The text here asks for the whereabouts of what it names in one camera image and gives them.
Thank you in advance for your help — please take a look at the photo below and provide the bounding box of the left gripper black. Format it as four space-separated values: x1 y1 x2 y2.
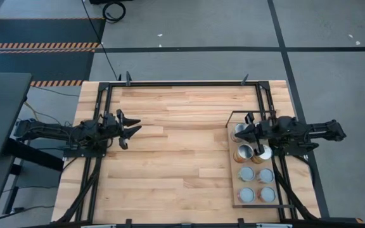
101 109 143 151

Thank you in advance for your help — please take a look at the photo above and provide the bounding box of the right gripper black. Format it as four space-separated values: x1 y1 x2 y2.
236 112 272 156

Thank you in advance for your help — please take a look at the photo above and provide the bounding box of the tall peaches label can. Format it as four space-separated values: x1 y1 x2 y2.
231 122 250 143

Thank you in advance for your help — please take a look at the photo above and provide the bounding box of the tall orange label can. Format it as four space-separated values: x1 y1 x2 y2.
251 144 274 165
233 144 255 164

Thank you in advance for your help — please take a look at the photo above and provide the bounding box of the short green dotted can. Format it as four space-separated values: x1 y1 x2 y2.
238 165 255 183

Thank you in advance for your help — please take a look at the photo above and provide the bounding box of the short sliced carrots can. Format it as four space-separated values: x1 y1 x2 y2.
257 167 275 184

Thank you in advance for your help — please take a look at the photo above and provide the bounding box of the small pink label can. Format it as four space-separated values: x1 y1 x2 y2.
237 186 255 204

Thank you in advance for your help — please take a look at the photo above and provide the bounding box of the short silver-lidded can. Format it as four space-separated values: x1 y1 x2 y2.
258 186 277 204

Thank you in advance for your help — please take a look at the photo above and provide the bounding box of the black desk support beam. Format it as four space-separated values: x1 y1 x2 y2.
3 137 65 174

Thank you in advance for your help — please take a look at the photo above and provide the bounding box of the black box on floor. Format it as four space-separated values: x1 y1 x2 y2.
89 0 134 4

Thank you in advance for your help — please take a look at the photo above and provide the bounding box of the black hazard-striped floor mat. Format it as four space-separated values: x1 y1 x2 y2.
0 17 106 88

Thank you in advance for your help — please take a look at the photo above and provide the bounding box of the grey desk top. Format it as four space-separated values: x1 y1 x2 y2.
0 72 33 159

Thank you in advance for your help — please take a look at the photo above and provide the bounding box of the black metal rig frame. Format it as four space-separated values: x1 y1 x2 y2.
55 80 321 228

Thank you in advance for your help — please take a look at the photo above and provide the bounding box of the wooden shelf with black frame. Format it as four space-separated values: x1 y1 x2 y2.
225 109 297 209

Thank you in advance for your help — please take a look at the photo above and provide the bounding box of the long black floor cable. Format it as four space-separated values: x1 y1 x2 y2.
80 0 122 82

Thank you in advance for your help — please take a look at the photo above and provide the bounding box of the coiled black cable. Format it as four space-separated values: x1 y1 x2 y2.
102 1 127 23

